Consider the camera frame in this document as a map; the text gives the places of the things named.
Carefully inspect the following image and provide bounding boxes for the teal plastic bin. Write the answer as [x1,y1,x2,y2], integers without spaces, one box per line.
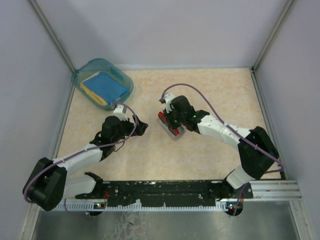
[71,58,134,111]

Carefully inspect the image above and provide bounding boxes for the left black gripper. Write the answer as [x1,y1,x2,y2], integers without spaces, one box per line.
[112,114,148,144]

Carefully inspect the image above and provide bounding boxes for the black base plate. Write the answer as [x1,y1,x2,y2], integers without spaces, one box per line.
[75,172,254,208]

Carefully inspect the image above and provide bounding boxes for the aluminium front rail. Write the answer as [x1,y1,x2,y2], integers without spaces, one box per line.
[242,180,300,199]

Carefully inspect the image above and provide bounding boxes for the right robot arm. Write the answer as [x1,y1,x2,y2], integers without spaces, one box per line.
[158,93,279,198]

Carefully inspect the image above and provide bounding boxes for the blue towel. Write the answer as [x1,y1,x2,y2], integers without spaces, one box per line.
[96,72,128,105]

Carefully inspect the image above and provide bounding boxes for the pink glasses case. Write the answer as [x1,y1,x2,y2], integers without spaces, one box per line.
[157,118,185,141]

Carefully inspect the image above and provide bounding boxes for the white slotted cable duct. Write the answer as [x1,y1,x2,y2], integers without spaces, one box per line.
[54,199,241,212]

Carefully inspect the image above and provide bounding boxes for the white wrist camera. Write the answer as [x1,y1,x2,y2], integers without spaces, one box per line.
[113,103,129,121]
[159,92,176,113]

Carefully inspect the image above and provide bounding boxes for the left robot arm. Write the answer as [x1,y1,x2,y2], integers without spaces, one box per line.
[22,115,149,211]

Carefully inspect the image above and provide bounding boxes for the red sunglasses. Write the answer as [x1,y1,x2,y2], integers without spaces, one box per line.
[157,111,169,128]

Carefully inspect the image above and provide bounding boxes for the yellow towel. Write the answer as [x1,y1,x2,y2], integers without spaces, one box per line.
[80,71,108,106]

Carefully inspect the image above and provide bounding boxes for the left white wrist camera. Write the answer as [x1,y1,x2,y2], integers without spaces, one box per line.
[113,103,129,121]

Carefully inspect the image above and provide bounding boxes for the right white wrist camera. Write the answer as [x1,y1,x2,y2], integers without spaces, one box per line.
[159,92,176,113]

